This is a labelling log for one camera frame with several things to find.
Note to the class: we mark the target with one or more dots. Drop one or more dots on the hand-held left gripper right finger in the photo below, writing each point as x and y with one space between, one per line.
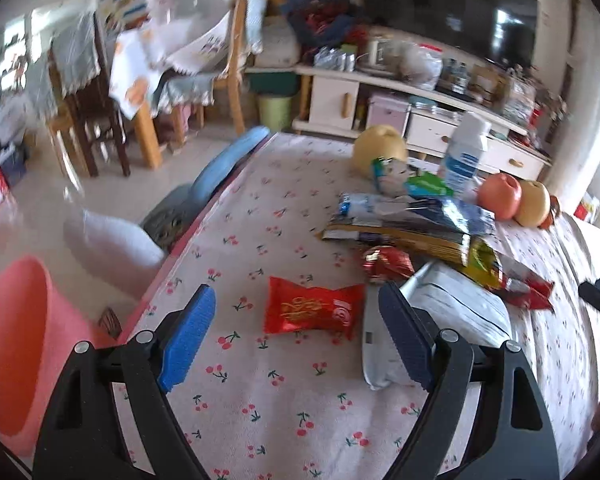
405 340

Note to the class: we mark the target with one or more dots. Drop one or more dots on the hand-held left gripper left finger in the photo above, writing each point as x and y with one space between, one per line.
190 340

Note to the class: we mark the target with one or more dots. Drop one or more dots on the white milk carton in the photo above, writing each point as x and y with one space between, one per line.
460 310

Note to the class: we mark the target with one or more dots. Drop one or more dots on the small red foil wrapper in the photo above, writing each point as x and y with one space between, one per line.
387 262

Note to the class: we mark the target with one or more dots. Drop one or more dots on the red snack packet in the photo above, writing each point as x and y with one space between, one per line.
520 287

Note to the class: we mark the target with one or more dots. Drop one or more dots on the red candy wrapper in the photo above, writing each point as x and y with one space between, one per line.
305 310

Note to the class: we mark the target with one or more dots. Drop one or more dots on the black yellow snack packet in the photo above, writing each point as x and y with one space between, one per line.
420 220

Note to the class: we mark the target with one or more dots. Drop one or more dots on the white blue pouch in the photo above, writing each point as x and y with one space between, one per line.
360 204

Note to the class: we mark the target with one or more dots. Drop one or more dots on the green snack packet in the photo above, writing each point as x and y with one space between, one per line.
425 185

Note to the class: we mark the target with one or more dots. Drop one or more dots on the pink plastic bin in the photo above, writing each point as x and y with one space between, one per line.
25 340

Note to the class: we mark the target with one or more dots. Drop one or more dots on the orange tangerine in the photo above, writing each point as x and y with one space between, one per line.
554 212

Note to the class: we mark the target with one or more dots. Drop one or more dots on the yellow pear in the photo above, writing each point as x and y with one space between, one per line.
532 202
380 147

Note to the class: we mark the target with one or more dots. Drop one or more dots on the white plastic bag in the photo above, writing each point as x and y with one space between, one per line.
115 247

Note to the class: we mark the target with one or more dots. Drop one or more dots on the cherry print tablecloth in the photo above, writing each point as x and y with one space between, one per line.
280 240

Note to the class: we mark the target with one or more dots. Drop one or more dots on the red apple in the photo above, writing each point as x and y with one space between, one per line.
500 195

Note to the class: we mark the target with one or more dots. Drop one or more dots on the blue chair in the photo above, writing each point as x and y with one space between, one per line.
225 165

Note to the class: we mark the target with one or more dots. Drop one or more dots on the white plastic bottle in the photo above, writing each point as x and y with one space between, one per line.
462 160

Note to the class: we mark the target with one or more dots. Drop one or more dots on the floral bag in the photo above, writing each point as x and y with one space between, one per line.
520 97

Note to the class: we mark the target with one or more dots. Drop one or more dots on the pink storage box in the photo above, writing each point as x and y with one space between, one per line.
387 112

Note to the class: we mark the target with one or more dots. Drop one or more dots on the dark wooden chair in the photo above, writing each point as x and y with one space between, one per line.
87 120

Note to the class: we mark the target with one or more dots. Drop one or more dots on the green waste bin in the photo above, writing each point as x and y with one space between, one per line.
275 112

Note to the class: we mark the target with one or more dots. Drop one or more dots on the green lace seat cover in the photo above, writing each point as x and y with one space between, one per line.
185 90

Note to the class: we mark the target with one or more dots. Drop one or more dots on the white television cabinet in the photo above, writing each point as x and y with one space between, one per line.
330 100

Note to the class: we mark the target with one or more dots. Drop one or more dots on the dark blue shopping bag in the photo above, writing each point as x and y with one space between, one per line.
10 160

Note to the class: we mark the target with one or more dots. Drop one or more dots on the dark green storage box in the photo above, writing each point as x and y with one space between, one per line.
275 82

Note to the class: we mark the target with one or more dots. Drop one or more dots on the white orange print tablecloth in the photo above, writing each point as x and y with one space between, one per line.
130 75

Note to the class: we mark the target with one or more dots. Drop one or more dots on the clear plastic bag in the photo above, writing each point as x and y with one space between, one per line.
422 67

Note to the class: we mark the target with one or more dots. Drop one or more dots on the light wooden chair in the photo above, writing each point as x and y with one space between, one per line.
237 60

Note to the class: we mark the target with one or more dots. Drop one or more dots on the silver foil packs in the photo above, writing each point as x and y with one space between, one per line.
332 57

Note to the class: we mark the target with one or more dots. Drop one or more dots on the grey lace chair cover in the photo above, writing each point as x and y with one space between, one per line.
75 55

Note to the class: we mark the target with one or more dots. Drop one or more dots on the black television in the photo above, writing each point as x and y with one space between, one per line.
445 10

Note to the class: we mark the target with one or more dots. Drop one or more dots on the blue-grey chair towel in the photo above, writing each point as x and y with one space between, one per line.
254 20

